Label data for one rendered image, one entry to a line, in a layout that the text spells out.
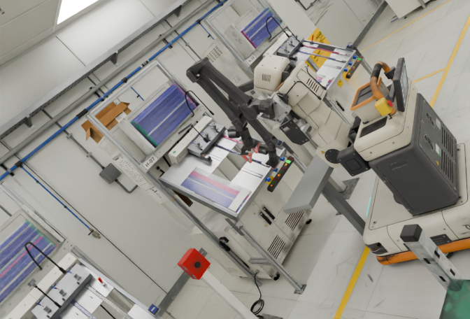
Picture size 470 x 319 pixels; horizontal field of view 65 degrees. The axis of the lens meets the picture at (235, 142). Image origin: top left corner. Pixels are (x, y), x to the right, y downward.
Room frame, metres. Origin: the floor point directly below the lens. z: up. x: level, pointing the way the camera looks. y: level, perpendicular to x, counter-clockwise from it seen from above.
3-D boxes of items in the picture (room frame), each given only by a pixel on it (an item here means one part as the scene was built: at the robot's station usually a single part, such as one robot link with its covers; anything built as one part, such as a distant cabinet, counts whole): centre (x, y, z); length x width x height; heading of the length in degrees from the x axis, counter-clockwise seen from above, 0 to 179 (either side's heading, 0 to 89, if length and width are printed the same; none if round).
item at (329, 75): (3.73, -0.94, 0.65); 1.01 x 0.73 x 1.29; 33
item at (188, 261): (2.31, 0.74, 0.39); 0.24 x 0.24 x 0.78; 33
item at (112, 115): (3.21, 0.52, 1.82); 0.68 x 0.30 x 0.20; 123
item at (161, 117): (3.02, 0.27, 1.52); 0.51 x 0.13 x 0.27; 123
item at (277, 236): (3.09, 0.38, 0.31); 0.70 x 0.65 x 0.62; 123
